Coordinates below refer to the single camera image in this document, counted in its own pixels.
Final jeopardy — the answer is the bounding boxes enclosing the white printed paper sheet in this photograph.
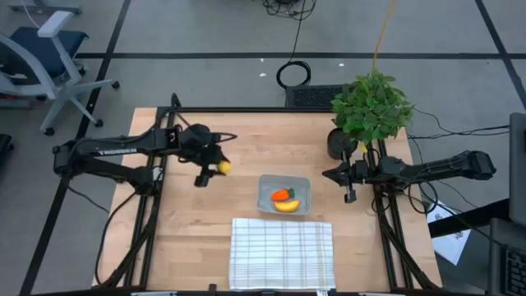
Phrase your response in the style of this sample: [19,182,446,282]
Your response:
[426,197,473,266]

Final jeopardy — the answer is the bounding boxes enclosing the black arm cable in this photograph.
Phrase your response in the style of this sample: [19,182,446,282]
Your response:
[67,184,143,287]
[405,179,441,216]

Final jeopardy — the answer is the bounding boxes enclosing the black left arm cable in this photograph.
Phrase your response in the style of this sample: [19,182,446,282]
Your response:
[67,184,143,287]

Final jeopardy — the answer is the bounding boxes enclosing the black keyboard device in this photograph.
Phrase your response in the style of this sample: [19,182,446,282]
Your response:
[487,216,526,296]

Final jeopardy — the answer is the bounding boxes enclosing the white checkered kitchen towel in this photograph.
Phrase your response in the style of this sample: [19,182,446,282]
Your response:
[228,217,337,291]

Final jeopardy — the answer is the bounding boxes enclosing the tangled black cable bundle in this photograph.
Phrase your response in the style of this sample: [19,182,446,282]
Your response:
[259,0,317,21]

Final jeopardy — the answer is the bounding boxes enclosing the yellow toy banana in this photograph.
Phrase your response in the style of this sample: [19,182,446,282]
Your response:
[274,199,301,214]

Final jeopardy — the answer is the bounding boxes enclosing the grey blue office chair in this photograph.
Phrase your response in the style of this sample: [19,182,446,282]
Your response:
[0,10,121,136]

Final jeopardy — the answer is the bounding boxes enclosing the black frame crossbar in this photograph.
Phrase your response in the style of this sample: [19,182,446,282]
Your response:
[155,106,342,114]

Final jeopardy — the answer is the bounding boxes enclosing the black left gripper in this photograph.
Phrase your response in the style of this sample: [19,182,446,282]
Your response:
[180,141,231,189]

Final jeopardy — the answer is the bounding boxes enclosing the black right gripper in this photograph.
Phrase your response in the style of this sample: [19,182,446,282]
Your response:
[321,158,383,205]

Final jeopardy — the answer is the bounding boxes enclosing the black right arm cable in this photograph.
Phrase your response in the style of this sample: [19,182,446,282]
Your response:
[405,179,441,216]

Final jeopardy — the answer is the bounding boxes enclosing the coiled black floor cable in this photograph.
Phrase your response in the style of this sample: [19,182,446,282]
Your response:
[275,0,312,90]

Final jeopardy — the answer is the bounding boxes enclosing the grey plastic tupperware container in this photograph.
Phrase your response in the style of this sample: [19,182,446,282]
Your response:
[256,173,312,216]

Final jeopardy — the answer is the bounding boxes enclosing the grey desk foot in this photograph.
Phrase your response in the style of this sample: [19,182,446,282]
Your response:
[7,0,83,15]

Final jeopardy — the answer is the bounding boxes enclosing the green leafy plant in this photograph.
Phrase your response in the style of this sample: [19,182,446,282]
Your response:
[330,68,416,146]

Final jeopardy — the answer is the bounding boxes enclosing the yellow floor cable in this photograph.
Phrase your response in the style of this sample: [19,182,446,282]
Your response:
[371,0,398,71]

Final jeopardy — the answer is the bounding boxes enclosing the orange toy carrot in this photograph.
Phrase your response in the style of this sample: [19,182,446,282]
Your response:
[270,187,297,202]

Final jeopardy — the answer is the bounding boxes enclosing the thin black floor cables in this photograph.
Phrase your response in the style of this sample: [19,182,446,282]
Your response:
[406,107,510,141]

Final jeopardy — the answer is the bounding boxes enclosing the dark desk bar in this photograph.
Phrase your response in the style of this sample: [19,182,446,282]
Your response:
[427,198,510,239]

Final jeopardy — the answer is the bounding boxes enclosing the black floor grille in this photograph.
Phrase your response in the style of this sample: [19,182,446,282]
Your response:
[284,84,350,109]

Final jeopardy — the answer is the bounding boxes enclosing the black plant pot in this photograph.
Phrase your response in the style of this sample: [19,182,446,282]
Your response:
[326,127,358,160]

